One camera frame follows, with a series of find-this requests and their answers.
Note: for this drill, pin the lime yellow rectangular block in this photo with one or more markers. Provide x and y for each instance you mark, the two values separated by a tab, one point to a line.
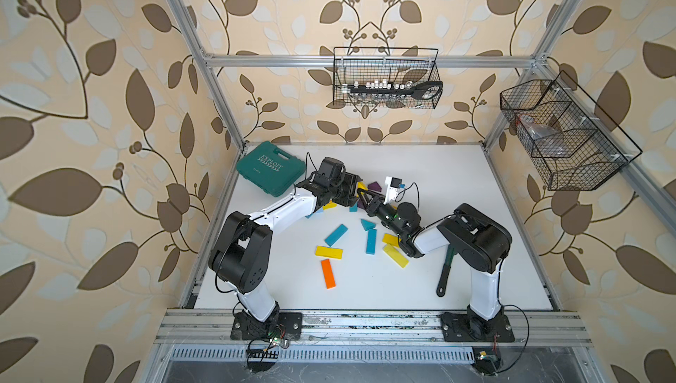
394	254

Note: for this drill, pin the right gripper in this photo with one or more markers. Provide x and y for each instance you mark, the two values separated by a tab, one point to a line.
375	205

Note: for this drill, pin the back wire basket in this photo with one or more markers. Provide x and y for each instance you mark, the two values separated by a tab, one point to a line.
360	65

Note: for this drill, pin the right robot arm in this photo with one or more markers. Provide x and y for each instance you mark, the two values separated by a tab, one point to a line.
479	240

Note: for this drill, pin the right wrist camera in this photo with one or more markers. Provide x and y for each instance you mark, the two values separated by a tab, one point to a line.
393	187

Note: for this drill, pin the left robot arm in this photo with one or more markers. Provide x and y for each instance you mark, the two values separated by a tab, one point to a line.
241	254

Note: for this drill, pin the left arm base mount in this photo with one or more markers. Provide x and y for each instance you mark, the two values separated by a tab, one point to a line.
280	325

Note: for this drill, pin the socket set rail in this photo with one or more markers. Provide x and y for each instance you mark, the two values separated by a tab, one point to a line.
426	91

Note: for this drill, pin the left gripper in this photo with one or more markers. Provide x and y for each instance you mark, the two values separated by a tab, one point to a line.
348	189

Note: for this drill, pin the teal long block diagonal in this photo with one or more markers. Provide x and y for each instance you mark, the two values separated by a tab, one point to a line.
336	235

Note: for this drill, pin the right wire basket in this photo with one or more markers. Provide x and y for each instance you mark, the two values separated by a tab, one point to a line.
598	147

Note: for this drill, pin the green plastic tool case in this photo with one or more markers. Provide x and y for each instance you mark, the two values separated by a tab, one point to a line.
271	169

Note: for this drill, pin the teal long block upright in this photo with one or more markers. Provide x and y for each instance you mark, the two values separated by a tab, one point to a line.
371	242

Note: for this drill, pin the wire basket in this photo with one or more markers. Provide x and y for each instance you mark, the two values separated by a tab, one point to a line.
598	147
360	65

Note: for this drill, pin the plastic bag in basket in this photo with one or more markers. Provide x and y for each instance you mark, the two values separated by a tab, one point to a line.
543	140

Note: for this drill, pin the orange rectangular block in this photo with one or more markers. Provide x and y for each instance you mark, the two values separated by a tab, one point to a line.
328	274

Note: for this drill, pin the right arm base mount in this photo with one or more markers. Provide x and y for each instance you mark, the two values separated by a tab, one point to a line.
470	327

